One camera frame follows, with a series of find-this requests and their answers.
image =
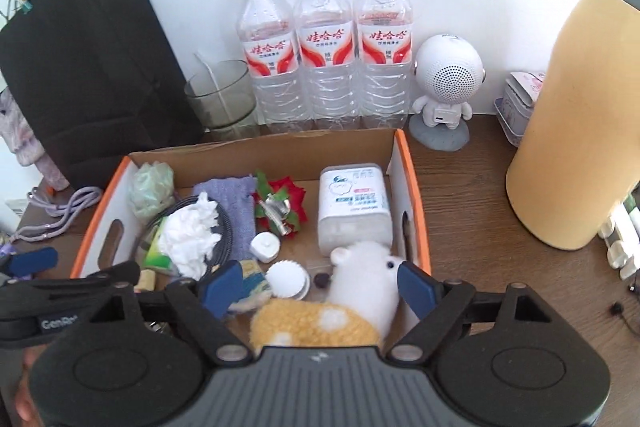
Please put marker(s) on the green plastic bag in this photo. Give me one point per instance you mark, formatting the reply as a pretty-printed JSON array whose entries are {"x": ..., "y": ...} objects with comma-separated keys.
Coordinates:
[{"x": 150, "y": 189}]

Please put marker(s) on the white straw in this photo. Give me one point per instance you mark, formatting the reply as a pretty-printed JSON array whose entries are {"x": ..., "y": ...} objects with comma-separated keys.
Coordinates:
[{"x": 212, "y": 79}]

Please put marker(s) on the yellow and white plush toy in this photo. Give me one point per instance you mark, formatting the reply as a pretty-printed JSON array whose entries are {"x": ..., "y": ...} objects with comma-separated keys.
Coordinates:
[{"x": 360, "y": 287}]

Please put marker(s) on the red and green flower brooch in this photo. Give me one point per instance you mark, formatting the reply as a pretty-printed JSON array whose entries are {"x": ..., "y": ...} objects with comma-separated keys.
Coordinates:
[{"x": 280, "y": 202}]

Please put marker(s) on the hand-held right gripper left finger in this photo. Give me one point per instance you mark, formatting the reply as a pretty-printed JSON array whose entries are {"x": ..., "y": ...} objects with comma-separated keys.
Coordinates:
[{"x": 222, "y": 289}]

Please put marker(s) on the purple fabric pouch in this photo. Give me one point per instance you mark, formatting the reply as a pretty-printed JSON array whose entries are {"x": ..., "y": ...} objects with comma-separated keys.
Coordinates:
[{"x": 235, "y": 207}]

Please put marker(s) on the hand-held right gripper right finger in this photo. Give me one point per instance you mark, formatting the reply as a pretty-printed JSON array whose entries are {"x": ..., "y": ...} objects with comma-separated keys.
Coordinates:
[{"x": 417, "y": 289}]

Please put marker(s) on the person's left hand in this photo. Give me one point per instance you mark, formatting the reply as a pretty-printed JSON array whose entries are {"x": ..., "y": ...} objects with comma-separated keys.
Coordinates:
[{"x": 27, "y": 397}]

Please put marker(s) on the white power strip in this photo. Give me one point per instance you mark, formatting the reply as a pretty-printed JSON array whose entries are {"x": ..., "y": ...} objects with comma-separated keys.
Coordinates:
[{"x": 620, "y": 252}]

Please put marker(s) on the small yellow box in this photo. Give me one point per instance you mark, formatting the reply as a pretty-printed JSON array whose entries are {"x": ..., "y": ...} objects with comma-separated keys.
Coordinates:
[{"x": 145, "y": 281}]

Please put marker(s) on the translucent cotton swab box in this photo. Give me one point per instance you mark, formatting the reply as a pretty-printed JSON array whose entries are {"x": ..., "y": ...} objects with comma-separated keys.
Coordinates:
[{"x": 355, "y": 207}]

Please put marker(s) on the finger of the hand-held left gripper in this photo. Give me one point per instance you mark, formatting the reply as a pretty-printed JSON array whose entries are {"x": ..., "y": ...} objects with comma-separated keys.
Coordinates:
[
  {"x": 30, "y": 262},
  {"x": 90, "y": 279}
]

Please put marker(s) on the white tissue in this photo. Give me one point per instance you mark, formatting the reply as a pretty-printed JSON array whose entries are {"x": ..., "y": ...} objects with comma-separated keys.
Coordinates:
[{"x": 192, "y": 237}]

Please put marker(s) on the clear water bottle red label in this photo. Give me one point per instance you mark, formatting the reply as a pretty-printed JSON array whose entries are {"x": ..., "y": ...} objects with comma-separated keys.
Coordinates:
[
  {"x": 325, "y": 67},
  {"x": 272, "y": 72},
  {"x": 385, "y": 67}
]

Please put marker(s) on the small white round case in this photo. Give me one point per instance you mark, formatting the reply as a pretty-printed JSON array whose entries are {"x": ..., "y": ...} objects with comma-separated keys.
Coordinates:
[{"x": 264, "y": 248}]

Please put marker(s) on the grey glass cup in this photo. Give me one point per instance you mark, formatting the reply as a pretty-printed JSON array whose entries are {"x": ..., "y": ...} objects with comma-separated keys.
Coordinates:
[{"x": 225, "y": 107}]

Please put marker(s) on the white ribbed jar lid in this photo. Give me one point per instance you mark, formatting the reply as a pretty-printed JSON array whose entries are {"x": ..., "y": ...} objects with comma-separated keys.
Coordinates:
[{"x": 287, "y": 279}]

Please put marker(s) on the dark blue painted packet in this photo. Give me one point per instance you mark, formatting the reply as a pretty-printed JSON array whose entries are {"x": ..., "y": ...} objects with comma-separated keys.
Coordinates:
[{"x": 255, "y": 284}]

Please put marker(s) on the purple textured vase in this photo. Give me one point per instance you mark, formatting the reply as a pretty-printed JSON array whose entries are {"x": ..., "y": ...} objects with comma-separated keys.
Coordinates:
[{"x": 20, "y": 132}]

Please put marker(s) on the red cardboard box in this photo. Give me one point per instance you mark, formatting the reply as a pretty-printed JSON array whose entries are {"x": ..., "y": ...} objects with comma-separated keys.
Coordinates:
[{"x": 300, "y": 147}]

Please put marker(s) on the white robot speaker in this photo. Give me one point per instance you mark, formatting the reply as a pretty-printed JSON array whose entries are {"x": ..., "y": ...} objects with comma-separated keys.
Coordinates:
[{"x": 447, "y": 77}]

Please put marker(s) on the black paper bag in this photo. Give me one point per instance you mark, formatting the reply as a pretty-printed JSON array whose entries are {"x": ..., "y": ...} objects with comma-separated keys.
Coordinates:
[{"x": 100, "y": 67}]

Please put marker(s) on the clear packet with purple disc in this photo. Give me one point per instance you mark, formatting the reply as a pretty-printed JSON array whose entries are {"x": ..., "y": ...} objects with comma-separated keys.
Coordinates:
[{"x": 322, "y": 279}]

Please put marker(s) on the small printed tin box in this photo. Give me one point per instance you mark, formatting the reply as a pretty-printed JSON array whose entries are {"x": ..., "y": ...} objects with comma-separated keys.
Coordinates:
[{"x": 517, "y": 112}]

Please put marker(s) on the green tissue packet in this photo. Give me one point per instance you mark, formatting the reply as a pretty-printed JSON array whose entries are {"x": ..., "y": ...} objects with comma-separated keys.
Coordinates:
[{"x": 157, "y": 257}]

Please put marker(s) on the yellow thermos jug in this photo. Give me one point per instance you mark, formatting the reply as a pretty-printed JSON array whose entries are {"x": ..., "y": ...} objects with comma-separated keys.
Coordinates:
[{"x": 575, "y": 132}]

